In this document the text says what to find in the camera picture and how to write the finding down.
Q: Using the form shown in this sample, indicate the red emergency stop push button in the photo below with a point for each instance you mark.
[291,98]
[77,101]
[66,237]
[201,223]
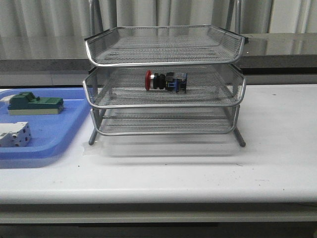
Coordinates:
[172,81]

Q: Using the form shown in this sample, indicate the silver mesh tray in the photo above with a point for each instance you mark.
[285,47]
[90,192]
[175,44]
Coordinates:
[164,45]
[151,121]
[212,85]

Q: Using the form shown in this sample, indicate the silver mesh bottom tray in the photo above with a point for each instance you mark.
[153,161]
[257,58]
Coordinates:
[151,121]

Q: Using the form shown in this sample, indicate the silver mesh top tray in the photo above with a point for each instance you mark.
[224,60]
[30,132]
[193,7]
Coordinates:
[164,45]

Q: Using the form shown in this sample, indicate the blue plastic tray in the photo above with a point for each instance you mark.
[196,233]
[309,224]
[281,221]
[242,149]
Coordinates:
[50,134]

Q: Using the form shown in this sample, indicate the dark stone back counter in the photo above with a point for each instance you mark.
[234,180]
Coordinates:
[270,53]

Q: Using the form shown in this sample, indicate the green and beige switch block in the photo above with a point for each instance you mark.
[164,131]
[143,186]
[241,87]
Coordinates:
[26,103]

